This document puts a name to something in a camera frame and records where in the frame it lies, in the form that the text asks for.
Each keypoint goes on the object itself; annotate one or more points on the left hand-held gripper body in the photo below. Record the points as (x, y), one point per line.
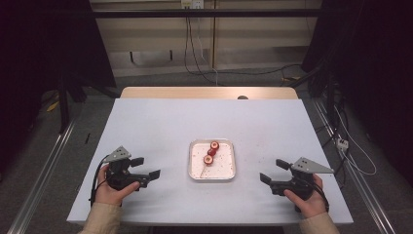
(120, 174)

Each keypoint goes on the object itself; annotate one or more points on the light wooden table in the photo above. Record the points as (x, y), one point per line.
(195, 92)

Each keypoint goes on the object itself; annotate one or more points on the black metal stand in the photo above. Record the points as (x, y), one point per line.
(64, 104)

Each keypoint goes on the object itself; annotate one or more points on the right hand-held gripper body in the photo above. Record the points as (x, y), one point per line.
(303, 182)

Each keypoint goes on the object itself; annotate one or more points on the aluminium floor rail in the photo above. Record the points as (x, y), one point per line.
(357, 175)
(42, 175)

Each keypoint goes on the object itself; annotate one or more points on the black horizontal frame bar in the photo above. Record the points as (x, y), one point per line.
(207, 13)

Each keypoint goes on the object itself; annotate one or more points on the red strawberry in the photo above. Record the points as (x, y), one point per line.
(214, 145)

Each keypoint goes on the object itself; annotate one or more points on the silver metal tray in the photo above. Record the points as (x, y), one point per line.
(220, 165)

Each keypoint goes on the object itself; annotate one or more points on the yellow floor tape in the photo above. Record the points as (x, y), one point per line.
(52, 106)

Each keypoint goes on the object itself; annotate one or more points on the white power strip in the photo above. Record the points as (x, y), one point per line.
(342, 143)

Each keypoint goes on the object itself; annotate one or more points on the white wall socket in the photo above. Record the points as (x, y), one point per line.
(192, 3)

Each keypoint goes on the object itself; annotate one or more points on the person's right hand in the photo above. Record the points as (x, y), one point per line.
(310, 206)

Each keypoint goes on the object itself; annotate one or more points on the white table mat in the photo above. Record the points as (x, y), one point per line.
(168, 130)

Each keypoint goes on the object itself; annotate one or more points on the small black floor object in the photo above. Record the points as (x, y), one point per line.
(87, 138)

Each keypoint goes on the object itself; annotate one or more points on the red cored hawthorn fruit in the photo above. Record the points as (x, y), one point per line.
(211, 151)
(208, 159)

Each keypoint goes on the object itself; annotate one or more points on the black curtain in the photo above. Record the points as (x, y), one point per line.
(373, 65)
(39, 42)

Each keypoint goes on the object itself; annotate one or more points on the person's left hand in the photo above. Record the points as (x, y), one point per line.
(110, 193)

